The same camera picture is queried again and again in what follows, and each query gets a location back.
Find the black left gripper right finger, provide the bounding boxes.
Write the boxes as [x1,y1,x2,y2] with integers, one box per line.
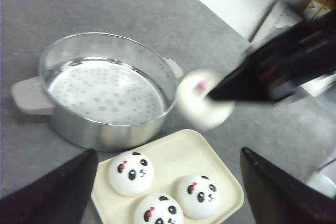
[240,147,335,223]

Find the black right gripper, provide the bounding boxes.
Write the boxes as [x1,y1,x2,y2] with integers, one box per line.
[207,11,335,103]

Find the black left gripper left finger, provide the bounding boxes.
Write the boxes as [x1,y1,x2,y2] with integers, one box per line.
[1,149,98,223]

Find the white panda bun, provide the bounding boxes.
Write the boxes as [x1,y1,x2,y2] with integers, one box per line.
[108,151,154,197]
[133,193,184,224]
[176,69,235,131]
[176,174,222,220]

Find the white cup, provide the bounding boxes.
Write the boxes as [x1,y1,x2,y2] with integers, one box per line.
[306,155,335,198]

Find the cream plastic tray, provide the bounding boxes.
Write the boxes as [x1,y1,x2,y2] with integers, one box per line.
[91,129,244,223]

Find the steel steamer pot grey handles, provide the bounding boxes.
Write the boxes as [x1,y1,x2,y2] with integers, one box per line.
[11,32,183,152]

